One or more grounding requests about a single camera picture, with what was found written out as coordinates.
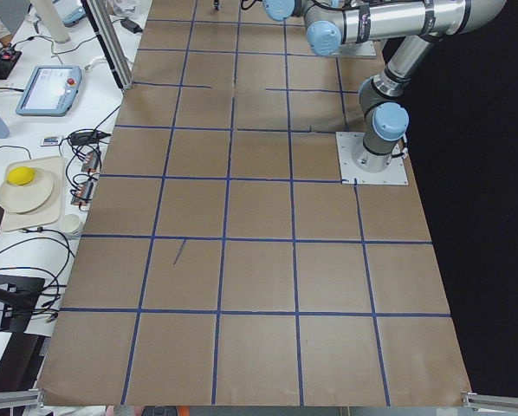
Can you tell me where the white paper cup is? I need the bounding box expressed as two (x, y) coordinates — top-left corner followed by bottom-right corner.
(59, 214), (84, 239)

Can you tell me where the beige tray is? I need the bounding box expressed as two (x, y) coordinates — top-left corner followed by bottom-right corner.
(0, 156), (65, 231)

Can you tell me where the small colourful card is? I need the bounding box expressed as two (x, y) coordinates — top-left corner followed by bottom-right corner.
(41, 135), (63, 146)

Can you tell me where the black power adapter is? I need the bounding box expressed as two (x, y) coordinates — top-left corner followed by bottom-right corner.
(120, 17), (143, 34)

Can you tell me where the beige plate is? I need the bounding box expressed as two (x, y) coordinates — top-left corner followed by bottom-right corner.
(0, 169), (54, 213)

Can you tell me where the blue teach pendant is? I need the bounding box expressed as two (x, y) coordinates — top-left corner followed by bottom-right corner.
(16, 65), (82, 116)
(52, 0), (86, 28)

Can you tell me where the yellow lemon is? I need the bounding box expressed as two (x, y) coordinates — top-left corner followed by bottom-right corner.
(6, 166), (36, 186)

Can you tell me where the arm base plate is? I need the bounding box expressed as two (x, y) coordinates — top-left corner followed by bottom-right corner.
(336, 132), (408, 185)
(330, 41), (377, 59)

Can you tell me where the aluminium frame post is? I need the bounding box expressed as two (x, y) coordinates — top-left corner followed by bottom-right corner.
(81, 0), (133, 91)

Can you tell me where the black camera stand base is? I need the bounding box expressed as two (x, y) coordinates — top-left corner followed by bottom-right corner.
(0, 275), (45, 333)

